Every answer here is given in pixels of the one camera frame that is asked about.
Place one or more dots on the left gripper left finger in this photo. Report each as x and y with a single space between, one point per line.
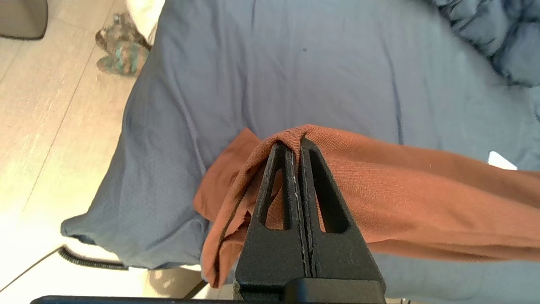
270 257

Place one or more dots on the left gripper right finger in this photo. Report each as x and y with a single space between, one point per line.
346 257

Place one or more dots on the white flat strip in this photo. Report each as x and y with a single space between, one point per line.
501 161

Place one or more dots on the blue bed sheet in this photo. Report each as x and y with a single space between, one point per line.
295 71

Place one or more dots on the dark blue crumpled duvet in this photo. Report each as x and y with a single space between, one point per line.
498 33

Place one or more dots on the white blanket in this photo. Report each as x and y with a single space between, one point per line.
145 14

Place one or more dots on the beige trash bin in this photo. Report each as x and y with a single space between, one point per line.
23 19

